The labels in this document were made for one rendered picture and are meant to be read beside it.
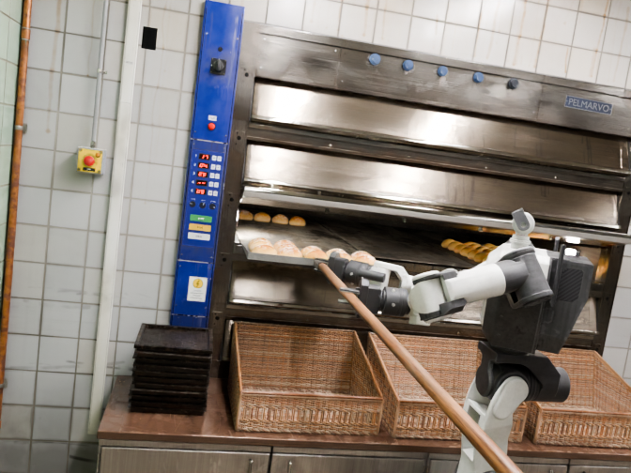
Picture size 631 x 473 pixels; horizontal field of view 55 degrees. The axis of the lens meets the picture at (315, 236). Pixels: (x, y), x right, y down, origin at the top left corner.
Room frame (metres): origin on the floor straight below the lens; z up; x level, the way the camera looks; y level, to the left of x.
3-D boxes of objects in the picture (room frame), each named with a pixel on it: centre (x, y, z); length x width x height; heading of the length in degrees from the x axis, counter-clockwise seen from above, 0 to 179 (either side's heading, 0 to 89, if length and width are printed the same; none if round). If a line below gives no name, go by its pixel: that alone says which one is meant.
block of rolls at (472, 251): (3.32, -1.02, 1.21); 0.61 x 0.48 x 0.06; 12
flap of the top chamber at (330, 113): (2.77, -0.54, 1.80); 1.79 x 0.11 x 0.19; 102
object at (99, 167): (2.43, 0.92, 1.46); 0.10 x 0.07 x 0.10; 102
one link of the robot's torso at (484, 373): (1.91, -0.72, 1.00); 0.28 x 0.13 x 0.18; 101
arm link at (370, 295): (1.86, -0.22, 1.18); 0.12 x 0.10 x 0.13; 94
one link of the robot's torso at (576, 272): (1.88, -0.69, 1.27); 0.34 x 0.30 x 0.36; 163
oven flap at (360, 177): (2.77, -0.54, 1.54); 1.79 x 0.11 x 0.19; 102
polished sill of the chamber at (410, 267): (2.79, -0.53, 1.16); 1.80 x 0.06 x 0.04; 102
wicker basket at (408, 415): (2.51, -0.61, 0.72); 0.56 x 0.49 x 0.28; 103
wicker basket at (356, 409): (2.39, -0.02, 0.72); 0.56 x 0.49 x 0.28; 103
